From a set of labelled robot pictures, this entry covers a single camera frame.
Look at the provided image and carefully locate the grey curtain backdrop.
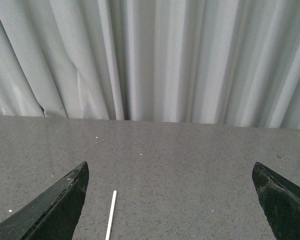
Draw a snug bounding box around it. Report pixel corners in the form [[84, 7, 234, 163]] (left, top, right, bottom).
[[0, 0, 300, 129]]

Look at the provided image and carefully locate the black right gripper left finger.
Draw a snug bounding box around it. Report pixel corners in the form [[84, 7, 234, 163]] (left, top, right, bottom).
[[0, 161, 89, 240]]

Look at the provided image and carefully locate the white chopstick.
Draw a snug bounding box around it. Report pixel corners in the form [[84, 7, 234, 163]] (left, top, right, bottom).
[[105, 190, 118, 240]]

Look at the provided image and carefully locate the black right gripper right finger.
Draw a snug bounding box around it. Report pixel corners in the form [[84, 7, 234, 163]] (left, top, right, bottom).
[[252, 162, 300, 240]]

